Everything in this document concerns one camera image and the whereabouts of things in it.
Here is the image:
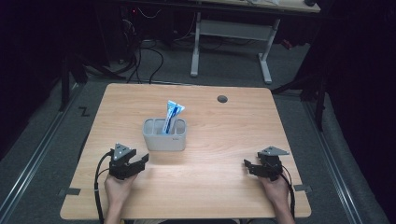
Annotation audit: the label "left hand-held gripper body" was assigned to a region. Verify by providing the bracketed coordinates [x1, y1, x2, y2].
[107, 142, 138, 181]

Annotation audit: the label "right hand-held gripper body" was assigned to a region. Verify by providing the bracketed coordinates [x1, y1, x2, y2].
[257, 146, 290, 182]

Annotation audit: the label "grey plastic holder box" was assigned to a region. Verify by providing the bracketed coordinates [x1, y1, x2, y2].
[142, 117, 188, 153]

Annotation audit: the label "blue and white toothpaste tube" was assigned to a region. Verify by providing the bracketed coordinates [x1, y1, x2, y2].
[161, 99, 186, 135]

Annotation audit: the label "person's right hand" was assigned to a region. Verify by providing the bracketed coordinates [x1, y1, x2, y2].
[259, 175, 291, 210]

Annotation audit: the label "person's left hand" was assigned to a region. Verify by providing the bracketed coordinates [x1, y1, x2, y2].
[104, 173, 138, 213]

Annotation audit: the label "grey tape strip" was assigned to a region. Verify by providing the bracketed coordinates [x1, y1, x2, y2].
[292, 184, 313, 193]
[58, 187, 82, 197]

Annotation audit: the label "black metal stand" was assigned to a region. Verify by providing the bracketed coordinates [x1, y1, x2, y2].
[271, 69, 329, 133]
[58, 50, 127, 113]

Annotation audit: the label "wooden desk with white legs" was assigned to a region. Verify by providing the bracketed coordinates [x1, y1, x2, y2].
[189, 0, 322, 85]

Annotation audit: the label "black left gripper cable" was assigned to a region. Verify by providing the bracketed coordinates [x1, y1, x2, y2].
[93, 150, 114, 224]

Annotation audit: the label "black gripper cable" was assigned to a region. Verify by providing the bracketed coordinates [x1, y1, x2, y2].
[93, 150, 114, 224]
[278, 164, 297, 219]

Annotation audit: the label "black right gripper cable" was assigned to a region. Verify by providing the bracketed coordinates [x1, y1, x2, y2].
[278, 164, 297, 219]

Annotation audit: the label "metal floor rail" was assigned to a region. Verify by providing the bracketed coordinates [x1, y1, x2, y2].
[302, 100, 364, 224]
[0, 83, 86, 220]

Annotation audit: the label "black floor cables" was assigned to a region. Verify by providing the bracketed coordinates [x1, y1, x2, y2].
[122, 18, 165, 86]

